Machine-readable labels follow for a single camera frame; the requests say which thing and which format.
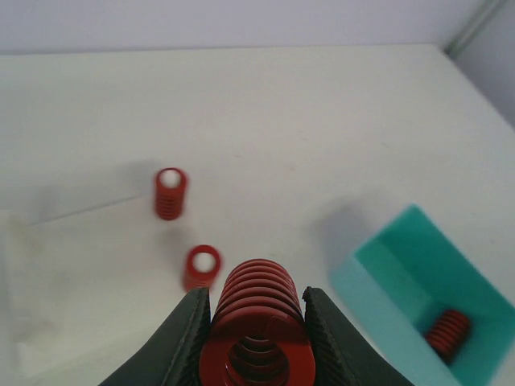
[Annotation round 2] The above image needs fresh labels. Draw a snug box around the large red spring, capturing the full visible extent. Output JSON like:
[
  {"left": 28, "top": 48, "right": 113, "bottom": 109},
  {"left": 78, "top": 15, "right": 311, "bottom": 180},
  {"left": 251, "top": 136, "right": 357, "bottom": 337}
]
[
  {"left": 199, "top": 259, "right": 316, "bottom": 385},
  {"left": 183, "top": 244, "right": 223, "bottom": 292},
  {"left": 154, "top": 167, "right": 188, "bottom": 221}
]

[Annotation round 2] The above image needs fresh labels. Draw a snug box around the right aluminium corner post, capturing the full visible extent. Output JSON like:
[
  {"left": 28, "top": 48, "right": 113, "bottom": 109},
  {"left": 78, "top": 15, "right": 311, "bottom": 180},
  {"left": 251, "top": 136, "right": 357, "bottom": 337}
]
[{"left": 443, "top": 0, "right": 513, "bottom": 60}]

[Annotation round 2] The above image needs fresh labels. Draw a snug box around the small red spring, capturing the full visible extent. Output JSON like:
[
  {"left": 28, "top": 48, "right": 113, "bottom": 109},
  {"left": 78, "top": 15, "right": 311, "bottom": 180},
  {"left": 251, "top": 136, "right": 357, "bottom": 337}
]
[{"left": 425, "top": 310, "right": 472, "bottom": 363}]

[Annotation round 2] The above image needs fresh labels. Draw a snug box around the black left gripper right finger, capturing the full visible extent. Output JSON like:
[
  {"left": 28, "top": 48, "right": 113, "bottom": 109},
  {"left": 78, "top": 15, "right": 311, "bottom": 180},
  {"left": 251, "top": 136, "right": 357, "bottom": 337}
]
[{"left": 303, "top": 286, "right": 410, "bottom": 386}]

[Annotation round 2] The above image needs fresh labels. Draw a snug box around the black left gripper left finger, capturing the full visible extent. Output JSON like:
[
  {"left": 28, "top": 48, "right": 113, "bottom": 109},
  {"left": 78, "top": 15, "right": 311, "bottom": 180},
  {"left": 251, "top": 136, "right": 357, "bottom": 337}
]
[{"left": 101, "top": 287, "right": 210, "bottom": 386}]

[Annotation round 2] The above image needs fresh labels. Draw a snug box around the white peg fixture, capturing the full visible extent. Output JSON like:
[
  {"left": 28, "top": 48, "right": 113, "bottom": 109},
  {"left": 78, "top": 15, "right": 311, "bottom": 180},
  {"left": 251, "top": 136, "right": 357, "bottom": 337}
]
[{"left": 1, "top": 199, "right": 190, "bottom": 385}]

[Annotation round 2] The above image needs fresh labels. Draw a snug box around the teal plastic bin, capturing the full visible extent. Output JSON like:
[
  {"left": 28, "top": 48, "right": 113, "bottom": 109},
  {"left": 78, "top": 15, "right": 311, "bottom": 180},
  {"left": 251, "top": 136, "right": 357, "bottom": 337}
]
[{"left": 329, "top": 206, "right": 514, "bottom": 385}]

